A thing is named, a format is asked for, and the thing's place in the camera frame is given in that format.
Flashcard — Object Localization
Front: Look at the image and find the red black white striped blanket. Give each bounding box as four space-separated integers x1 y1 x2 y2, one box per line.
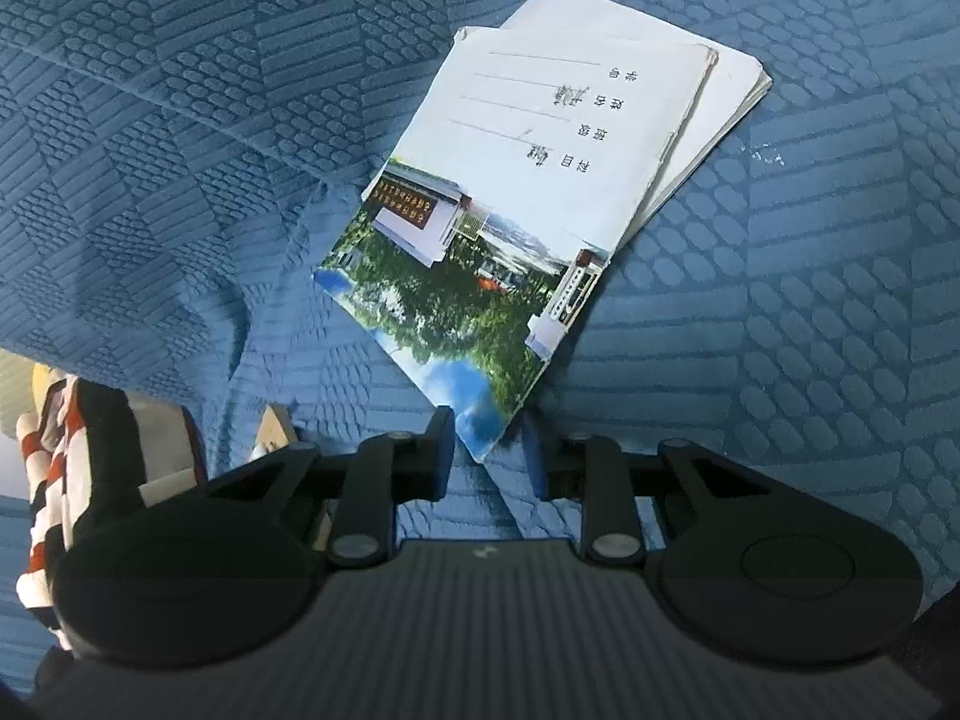
15 379 155 650

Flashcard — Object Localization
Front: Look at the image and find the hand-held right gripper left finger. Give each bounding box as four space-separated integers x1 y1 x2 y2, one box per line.
180 405 457 567

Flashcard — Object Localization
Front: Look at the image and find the tan map cover book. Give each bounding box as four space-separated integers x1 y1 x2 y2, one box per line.
253 403 332 550

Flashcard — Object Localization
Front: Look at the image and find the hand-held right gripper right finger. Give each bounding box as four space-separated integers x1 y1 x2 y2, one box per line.
523 411 796 567

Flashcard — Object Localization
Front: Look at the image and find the scenic cover notebook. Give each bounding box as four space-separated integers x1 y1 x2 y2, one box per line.
313 26 721 464
506 0 773 230

